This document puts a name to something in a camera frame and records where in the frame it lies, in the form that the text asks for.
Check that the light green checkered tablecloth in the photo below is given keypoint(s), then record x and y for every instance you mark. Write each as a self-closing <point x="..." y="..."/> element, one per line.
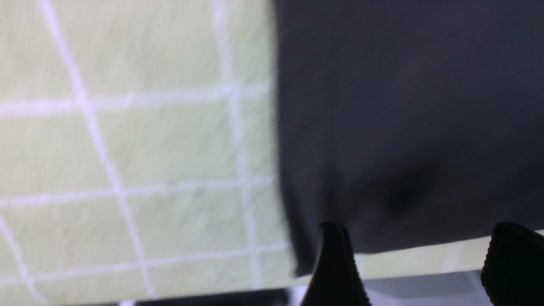
<point x="139" y="155"/>

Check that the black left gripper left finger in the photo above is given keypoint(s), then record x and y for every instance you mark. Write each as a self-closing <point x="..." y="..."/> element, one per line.
<point x="335" y="279"/>

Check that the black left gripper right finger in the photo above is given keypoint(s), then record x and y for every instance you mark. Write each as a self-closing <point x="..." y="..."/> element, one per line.
<point x="513" y="270"/>

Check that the dark gray long-sleeve shirt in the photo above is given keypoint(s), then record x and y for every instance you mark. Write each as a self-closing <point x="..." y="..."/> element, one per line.
<point x="410" y="122"/>

